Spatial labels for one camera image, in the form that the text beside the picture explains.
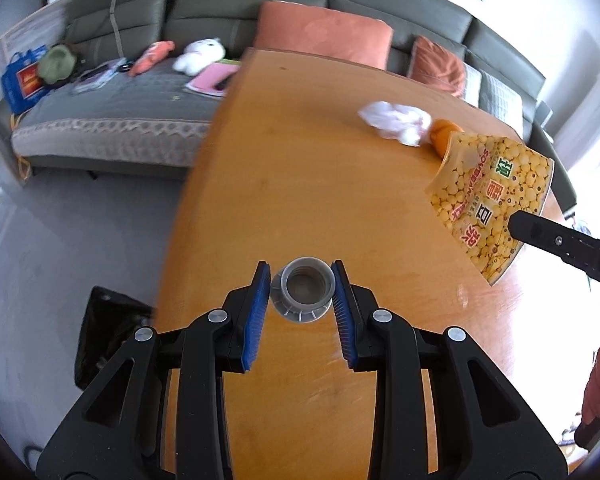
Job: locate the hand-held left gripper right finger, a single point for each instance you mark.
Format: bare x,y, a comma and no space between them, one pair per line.
344,320

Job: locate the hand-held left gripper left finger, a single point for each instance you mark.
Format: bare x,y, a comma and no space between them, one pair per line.
256,320

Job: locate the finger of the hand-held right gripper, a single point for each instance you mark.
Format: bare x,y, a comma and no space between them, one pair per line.
565,242

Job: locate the grey plastic cap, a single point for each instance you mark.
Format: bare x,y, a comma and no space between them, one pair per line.
302,290

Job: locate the yellow soybean snack bag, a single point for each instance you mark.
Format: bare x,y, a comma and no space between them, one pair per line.
490,195

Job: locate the white checked cushion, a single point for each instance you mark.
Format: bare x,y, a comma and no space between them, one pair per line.
500,97

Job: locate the orange fruit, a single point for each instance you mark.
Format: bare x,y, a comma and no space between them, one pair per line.
442,135

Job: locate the crumpled white plastic bag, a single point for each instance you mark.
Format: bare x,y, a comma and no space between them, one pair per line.
392,119

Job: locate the small orange cushion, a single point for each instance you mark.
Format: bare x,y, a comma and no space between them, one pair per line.
440,65

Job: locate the pink book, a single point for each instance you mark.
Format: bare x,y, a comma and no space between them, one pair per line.
210,79

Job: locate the grey sofa cover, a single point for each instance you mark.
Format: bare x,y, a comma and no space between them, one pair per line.
120,110

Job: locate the white plush toy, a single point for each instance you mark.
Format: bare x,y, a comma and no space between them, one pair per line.
200,55

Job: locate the orange plush fish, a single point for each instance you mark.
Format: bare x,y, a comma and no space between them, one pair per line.
150,57

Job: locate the large orange cushion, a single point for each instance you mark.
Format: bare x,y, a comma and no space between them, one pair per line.
325,32

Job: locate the clear plastic packet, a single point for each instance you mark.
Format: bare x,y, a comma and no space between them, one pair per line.
97,76

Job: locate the grey-green sofa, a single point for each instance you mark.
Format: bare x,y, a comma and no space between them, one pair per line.
205,10

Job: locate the green hat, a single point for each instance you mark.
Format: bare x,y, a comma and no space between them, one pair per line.
56,64

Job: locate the blue shopping bag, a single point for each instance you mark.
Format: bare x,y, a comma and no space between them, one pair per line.
22,80

